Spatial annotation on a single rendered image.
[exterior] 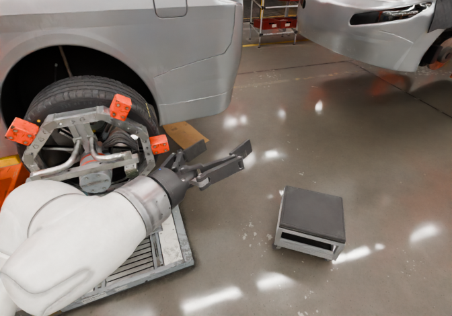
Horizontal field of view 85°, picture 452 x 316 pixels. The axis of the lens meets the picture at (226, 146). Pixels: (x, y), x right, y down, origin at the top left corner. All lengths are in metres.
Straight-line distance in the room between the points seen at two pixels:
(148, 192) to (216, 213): 1.69
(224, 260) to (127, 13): 1.59
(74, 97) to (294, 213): 1.38
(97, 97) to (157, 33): 0.47
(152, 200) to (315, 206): 1.48
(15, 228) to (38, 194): 0.05
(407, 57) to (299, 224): 1.90
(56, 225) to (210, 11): 1.33
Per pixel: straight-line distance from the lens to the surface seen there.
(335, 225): 1.75
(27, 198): 0.50
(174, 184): 0.44
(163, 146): 1.36
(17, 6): 1.50
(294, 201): 1.78
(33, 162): 1.41
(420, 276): 2.24
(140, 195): 0.40
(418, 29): 2.83
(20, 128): 1.32
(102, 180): 1.27
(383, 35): 2.79
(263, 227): 2.03
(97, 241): 0.37
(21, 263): 0.38
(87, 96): 1.29
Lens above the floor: 1.69
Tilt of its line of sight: 40 degrees down
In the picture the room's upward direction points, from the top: straight up
